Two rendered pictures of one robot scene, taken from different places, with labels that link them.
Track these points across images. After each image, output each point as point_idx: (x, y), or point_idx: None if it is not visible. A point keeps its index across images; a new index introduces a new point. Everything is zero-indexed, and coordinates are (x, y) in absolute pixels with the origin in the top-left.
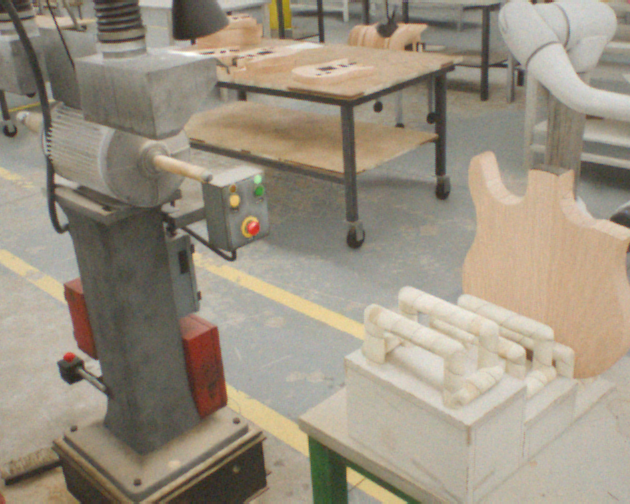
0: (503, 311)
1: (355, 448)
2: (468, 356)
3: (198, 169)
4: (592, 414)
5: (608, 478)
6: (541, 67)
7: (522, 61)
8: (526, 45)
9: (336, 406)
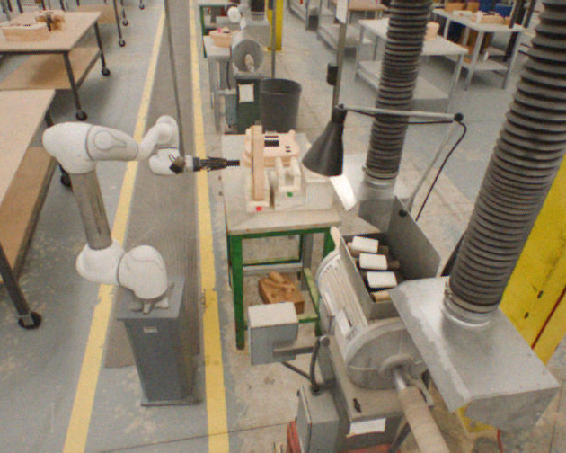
0: (280, 164)
1: (332, 206)
2: (302, 167)
3: (337, 230)
4: None
5: None
6: (140, 148)
7: (135, 154)
8: (135, 143)
9: (326, 218)
